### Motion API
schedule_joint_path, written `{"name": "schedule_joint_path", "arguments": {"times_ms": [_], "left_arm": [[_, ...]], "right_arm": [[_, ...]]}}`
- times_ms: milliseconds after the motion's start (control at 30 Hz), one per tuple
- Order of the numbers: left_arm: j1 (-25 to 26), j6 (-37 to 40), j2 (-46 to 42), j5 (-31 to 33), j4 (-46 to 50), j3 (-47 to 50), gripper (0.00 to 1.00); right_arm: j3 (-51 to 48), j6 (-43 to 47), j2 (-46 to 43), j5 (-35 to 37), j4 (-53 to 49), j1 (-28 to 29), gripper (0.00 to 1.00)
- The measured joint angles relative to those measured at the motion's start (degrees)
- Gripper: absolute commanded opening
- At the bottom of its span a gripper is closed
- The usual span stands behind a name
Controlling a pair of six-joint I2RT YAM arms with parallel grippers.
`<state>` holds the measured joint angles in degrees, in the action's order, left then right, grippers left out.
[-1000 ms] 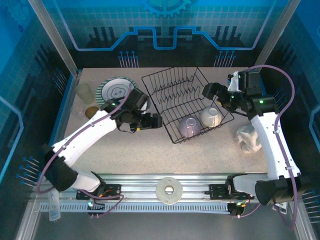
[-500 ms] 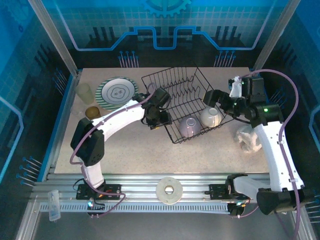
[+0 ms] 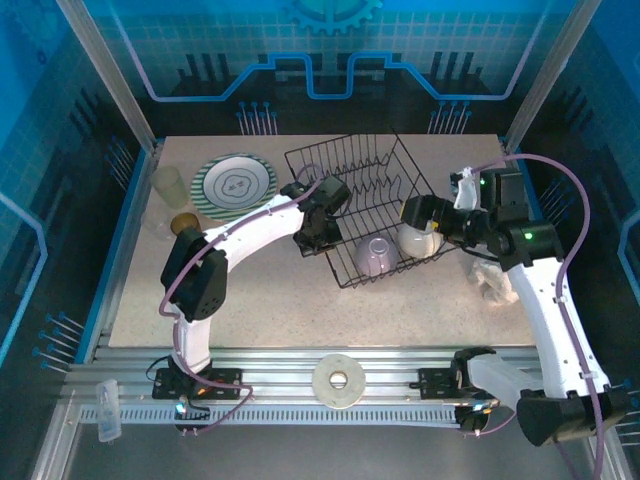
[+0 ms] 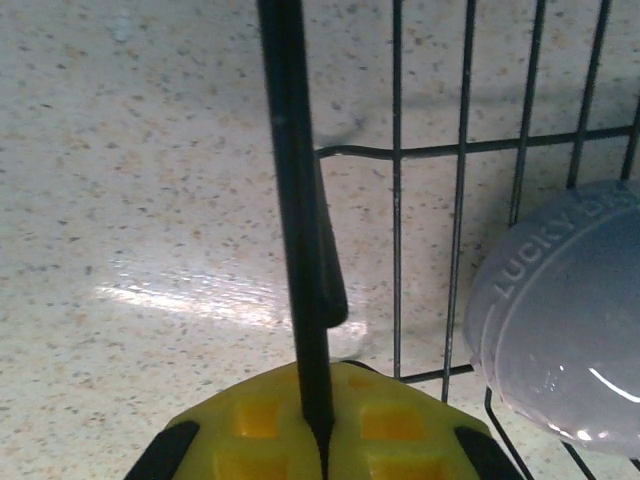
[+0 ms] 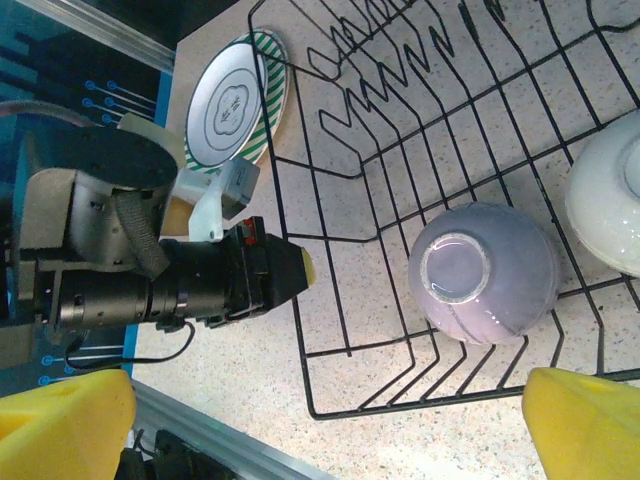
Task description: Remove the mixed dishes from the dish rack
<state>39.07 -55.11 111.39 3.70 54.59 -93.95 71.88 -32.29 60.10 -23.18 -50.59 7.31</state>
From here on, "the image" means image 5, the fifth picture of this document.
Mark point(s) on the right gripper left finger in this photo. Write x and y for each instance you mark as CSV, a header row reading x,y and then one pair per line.
x,y
60,430

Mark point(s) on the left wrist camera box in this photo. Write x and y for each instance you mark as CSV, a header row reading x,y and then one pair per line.
x,y
240,185

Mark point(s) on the white ceramic bowl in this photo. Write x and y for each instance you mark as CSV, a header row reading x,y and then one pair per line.
x,y
600,200

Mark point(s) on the green white striped plate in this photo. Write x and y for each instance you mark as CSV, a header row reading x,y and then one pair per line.
x,y
277,100

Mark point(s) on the aluminium frame post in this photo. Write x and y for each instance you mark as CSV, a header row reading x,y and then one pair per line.
x,y
115,30

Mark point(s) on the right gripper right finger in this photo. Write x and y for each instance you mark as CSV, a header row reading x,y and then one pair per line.
x,y
585,425

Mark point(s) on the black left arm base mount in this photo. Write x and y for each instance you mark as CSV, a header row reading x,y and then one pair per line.
x,y
180,455

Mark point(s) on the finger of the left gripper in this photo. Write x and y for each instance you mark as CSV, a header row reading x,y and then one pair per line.
x,y
311,267
282,270

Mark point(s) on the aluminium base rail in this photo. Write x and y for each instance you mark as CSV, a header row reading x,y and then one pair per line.
x,y
225,430

